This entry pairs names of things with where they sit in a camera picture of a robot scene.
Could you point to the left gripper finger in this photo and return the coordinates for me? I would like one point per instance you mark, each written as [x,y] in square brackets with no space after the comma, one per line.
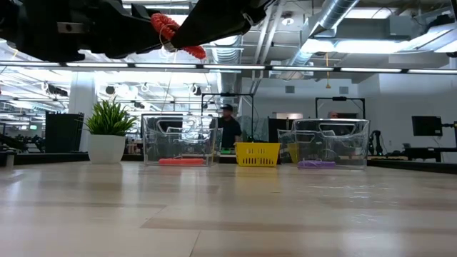
[135,47]
[125,30]

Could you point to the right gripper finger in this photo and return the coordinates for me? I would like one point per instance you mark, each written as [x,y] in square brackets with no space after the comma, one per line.
[214,21]

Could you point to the black background robot arm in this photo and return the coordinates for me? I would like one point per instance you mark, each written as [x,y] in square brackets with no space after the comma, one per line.
[375,142]

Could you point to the round white ceiling sensor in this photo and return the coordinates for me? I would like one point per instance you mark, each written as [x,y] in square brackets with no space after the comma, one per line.
[287,20]

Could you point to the linear ceiling light bar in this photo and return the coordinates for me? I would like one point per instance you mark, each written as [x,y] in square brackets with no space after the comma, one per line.
[232,67]

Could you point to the clear plastic bin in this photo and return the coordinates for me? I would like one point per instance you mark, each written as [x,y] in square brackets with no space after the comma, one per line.
[364,142]
[150,142]

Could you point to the black partition panel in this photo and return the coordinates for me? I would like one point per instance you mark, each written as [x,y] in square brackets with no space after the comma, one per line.
[64,132]

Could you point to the green plant in white pot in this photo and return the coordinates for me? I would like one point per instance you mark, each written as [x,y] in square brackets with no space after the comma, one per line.
[107,150]

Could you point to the person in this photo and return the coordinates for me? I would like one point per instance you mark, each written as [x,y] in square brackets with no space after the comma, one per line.
[230,132]
[333,115]

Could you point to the yellow plastic basket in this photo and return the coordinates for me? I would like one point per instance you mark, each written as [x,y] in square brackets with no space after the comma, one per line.
[257,157]

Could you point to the black monitor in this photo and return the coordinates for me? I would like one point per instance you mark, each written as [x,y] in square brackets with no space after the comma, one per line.
[426,125]

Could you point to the black background workbench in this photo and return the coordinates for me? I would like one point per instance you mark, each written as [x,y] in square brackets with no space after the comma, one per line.
[428,151]

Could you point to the silver ventilation duct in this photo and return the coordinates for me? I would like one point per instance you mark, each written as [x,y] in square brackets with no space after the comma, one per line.
[228,55]
[337,12]

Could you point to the black gantry frame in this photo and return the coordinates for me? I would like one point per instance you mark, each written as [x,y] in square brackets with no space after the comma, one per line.
[339,98]
[228,95]

